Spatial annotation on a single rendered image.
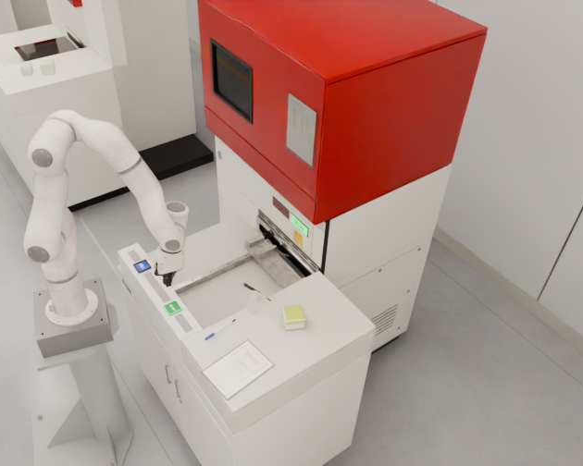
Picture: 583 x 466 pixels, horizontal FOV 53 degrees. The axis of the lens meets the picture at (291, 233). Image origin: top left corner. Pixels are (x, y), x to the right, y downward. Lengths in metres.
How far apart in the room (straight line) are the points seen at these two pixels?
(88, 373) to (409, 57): 1.73
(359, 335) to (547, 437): 1.44
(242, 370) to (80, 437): 1.26
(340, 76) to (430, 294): 2.11
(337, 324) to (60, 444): 1.55
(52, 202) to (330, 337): 1.05
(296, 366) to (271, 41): 1.10
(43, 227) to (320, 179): 0.92
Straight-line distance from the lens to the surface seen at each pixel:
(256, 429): 2.15
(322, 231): 2.22
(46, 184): 1.93
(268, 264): 2.48
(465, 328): 3.58
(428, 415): 3.18
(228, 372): 2.04
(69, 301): 2.27
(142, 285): 2.34
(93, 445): 3.08
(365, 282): 2.67
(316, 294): 2.27
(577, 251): 3.43
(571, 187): 3.30
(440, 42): 2.15
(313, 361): 2.07
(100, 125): 1.80
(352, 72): 1.88
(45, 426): 3.20
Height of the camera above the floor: 2.65
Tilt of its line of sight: 42 degrees down
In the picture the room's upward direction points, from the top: 3 degrees clockwise
